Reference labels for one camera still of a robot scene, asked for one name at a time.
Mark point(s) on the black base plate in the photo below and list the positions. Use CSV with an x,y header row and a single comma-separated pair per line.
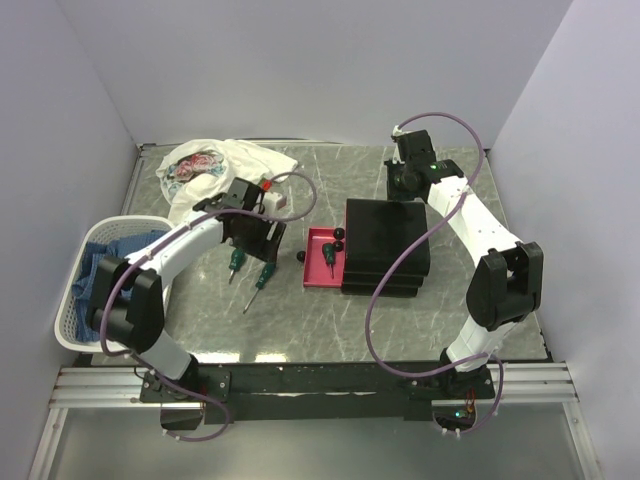
x,y
305,391

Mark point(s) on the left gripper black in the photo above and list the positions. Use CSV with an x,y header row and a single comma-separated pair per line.
x,y
263,249

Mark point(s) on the white laundry basket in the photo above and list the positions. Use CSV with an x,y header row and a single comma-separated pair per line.
x,y
104,231

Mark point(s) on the green stubby screwdriver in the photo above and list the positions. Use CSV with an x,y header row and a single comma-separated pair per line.
x,y
237,260

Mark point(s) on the aluminium rail frame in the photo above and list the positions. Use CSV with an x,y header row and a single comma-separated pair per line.
x,y
121,386

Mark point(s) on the blue checked shirt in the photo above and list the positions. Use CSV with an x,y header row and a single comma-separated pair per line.
x,y
94,252

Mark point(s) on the green long screwdriver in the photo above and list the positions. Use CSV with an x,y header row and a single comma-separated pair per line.
x,y
266,274

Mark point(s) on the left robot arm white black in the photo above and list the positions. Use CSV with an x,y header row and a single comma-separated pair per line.
x,y
127,304

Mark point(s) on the black drawer cabinet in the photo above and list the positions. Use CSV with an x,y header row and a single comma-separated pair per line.
x,y
377,233

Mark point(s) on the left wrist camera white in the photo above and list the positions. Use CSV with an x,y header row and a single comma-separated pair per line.
x,y
270,201

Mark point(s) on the pink bottom drawer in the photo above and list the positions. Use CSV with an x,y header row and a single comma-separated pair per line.
x,y
316,270

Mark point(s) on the white floral t-shirt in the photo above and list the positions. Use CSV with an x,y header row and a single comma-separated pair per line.
x,y
203,168

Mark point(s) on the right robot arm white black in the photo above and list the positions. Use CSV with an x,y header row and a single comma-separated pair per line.
x,y
507,283

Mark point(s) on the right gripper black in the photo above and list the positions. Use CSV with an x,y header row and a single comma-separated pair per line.
x,y
392,167

